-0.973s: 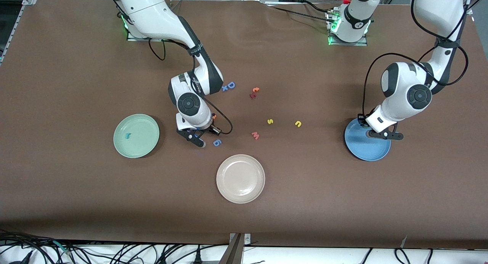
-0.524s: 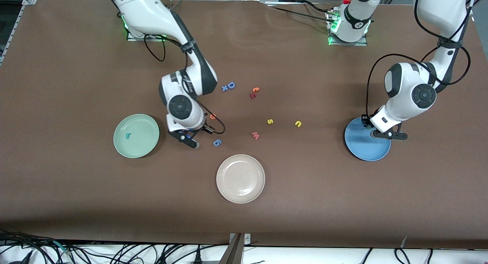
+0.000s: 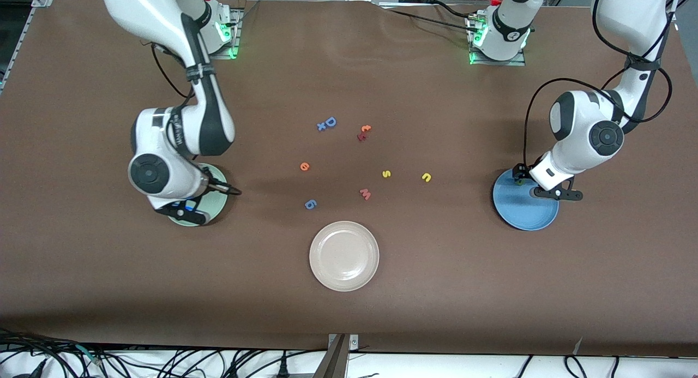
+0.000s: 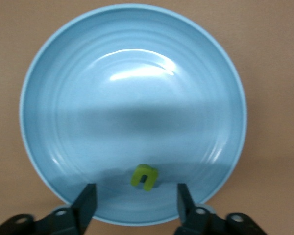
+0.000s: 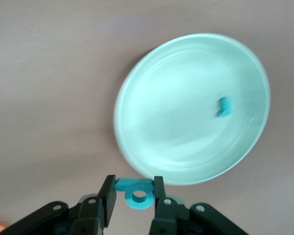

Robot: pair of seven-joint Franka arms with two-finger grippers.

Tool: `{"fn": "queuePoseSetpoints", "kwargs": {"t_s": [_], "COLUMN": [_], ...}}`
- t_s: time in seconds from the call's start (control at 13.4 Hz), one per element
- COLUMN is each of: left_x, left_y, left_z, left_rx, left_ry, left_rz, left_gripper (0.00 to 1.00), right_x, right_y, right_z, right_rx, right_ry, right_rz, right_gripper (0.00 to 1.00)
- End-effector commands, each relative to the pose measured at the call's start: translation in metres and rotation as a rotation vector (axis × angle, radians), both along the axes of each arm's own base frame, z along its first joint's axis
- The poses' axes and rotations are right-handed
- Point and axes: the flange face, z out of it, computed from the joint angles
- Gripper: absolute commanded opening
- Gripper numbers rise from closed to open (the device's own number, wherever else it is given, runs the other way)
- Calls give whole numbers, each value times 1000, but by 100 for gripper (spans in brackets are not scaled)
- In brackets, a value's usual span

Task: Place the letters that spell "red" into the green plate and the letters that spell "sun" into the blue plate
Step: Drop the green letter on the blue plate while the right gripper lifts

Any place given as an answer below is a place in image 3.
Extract light green plate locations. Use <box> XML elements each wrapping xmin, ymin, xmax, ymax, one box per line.
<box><xmin>166</xmin><ymin>164</ymin><xmax>229</xmax><ymax>227</ymax></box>

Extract blue plate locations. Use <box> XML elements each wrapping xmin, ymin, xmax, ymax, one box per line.
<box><xmin>492</xmin><ymin>168</ymin><xmax>560</xmax><ymax>231</ymax></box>

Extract beige plate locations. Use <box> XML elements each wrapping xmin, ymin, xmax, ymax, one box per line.
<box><xmin>309</xmin><ymin>220</ymin><xmax>380</xmax><ymax>292</ymax></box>

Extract brown paper table cover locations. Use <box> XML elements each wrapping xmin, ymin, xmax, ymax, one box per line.
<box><xmin>0</xmin><ymin>0</ymin><xmax>698</xmax><ymax>358</ymax></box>

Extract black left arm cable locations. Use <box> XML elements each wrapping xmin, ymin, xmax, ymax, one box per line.
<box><xmin>522</xmin><ymin>0</ymin><xmax>682</xmax><ymax>169</ymax></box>

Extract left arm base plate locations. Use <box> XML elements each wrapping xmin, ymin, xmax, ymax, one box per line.
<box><xmin>468</xmin><ymin>11</ymin><xmax>527</xmax><ymax>67</ymax></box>

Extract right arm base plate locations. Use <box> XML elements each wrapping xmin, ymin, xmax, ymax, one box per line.
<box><xmin>209</xmin><ymin>7</ymin><xmax>241</xmax><ymax>60</ymax></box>

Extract short black table cable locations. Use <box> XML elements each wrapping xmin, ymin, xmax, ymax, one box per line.
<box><xmin>434</xmin><ymin>1</ymin><xmax>480</xmax><ymax>20</ymax></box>

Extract long black table cable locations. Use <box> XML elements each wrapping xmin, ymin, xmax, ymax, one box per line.
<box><xmin>379</xmin><ymin>7</ymin><xmax>483</xmax><ymax>32</ymax></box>

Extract looped black cable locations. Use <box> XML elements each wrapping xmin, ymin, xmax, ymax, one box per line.
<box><xmin>563</xmin><ymin>355</ymin><xmax>588</xmax><ymax>378</ymax></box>

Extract teal tipped cable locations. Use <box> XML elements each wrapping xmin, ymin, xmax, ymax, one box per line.
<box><xmin>75</xmin><ymin>344</ymin><xmax>103</xmax><ymax>366</ymax></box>

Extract silver metal bracket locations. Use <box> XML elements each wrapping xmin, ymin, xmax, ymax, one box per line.
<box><xmin>329</xmin><ymin>334</ymin><xmax>359</xmax><ymax>352</ymax></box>

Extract brown metal post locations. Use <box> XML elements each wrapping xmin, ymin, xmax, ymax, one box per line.
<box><xmin>312</xmin><ymin>334</ymin><xmax>350</xmax><ymax>378</ymax></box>

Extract aluminium table side rail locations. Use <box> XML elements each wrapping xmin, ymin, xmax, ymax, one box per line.
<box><xmin>0</xmin><ymin>6</ymin><xmax>34</xmax><ymax>95</ymax></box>

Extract tangled black cables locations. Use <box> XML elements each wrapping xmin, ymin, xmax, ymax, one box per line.
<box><xmin>0</xmin><ymin>326</ymin><xmax>328</xmax><ymax>378</ymax></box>

